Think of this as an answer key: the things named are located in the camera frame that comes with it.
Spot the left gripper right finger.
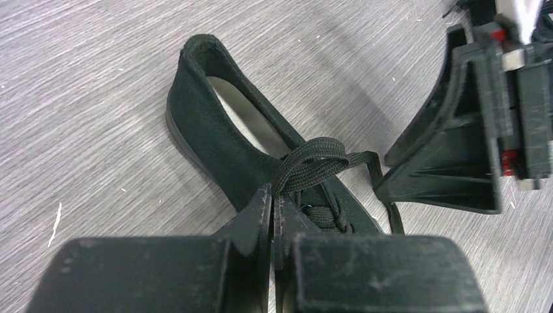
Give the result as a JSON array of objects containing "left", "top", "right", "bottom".
[{"left": 273, "top": 196, "right": 320, "bottom": 312}]

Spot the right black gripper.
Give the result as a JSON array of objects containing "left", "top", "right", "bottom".
[{"left": 374, "top": 19, "right": 552, "bottom": 215}]

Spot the black canvas shoe with laces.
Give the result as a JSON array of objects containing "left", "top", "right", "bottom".
[{"left": 166, "top": 34, "right": 382, "bottom": 234}]

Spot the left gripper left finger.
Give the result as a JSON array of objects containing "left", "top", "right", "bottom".
[{"left": 215, "top": 184, "right": 273, "bottom": 312}]

